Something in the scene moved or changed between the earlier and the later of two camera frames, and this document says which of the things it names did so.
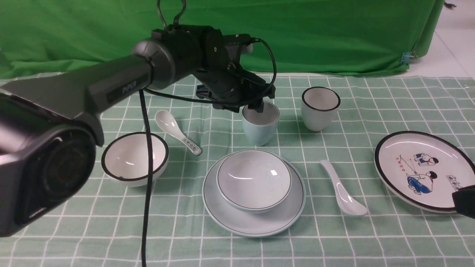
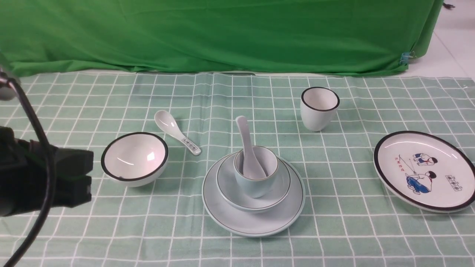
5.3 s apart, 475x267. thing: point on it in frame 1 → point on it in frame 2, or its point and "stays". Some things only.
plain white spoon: x=347 y=201 → x=251 y=169
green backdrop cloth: x=334 y=37 stays
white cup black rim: x=319 y=105 stays
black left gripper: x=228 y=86 → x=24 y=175
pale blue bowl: x=254 y=181 stays
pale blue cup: x=260 y=128 → x=259 y=187
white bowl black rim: x=124 y=158 stays
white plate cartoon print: x=423 y=169 stays
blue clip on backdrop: x=405 y=58 stays
